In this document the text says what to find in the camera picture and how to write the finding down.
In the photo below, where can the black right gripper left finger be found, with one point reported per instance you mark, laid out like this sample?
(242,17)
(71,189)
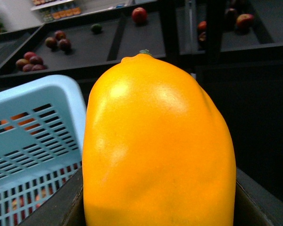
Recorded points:
(63,208)

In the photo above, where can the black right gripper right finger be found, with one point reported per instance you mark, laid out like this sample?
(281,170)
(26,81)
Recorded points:
(254,205)

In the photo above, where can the light blue plastic basket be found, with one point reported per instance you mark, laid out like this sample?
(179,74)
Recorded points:
(42,127)

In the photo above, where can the yellow mango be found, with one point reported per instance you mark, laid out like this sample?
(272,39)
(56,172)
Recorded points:
(156,152)

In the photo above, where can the green avocado far shelf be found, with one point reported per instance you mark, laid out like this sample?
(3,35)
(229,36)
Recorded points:
(96,28)

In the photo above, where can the red orange fruit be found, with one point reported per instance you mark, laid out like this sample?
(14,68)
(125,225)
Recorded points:
(244,21)

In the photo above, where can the dark purple fruit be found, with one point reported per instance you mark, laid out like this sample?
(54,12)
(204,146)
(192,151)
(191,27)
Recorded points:
(231,16)

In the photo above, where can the shelf of bottled goods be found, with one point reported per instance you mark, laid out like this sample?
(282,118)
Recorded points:
(53,10)

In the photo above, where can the red apple far shelf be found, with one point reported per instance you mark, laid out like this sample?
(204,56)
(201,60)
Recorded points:
(139,15)

